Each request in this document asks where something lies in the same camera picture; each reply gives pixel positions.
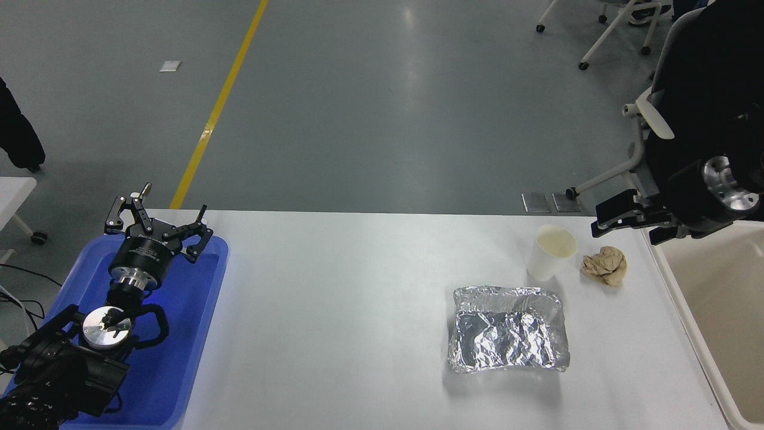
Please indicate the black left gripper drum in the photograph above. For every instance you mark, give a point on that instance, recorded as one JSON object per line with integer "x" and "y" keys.
{"x": 142, "y": 254}

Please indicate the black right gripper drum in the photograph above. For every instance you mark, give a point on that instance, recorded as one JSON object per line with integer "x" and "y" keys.
{"x": 686, "y": 197}

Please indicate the white paper cup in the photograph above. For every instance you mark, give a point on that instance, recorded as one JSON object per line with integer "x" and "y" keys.
{"x": 546, "y": 260}

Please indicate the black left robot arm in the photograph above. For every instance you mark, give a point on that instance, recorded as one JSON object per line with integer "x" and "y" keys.
{"x": 57, "y": 370}

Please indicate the crumpled tan paper ball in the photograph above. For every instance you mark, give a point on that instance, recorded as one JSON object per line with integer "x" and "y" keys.
{"x": 606, "y": 266}

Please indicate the silver floor plate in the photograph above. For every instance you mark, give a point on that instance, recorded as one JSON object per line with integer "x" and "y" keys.
{"x": 564, "y": 203}
{"x": 536, "y": 203}

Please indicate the blue plastic tray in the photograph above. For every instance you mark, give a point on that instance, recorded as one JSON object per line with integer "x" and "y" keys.
{"x": 179, "y": 322}

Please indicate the grey white office chair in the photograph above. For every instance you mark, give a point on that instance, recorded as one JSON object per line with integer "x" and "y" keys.
{"x": 655, "y": 119}

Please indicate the large pale bin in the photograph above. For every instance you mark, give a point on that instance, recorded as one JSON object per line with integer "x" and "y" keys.
{"x": 728, "y": 298}

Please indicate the person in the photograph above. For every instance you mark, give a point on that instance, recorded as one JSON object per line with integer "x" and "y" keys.
{"x": 716, "y": 60}
{"x": 647, "y": 13}
{"x": 18, "y": 131}

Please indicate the white floor paper patch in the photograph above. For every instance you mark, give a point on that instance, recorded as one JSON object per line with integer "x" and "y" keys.
{"x": 171, "y": 66}

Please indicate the crumpled foil tray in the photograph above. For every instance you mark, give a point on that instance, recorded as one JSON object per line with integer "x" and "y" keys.
{"x": 507, "y": 334}

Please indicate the white-legged rolling chair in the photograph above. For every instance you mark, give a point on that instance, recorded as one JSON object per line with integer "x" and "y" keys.
{"x": 609, "y": 33}

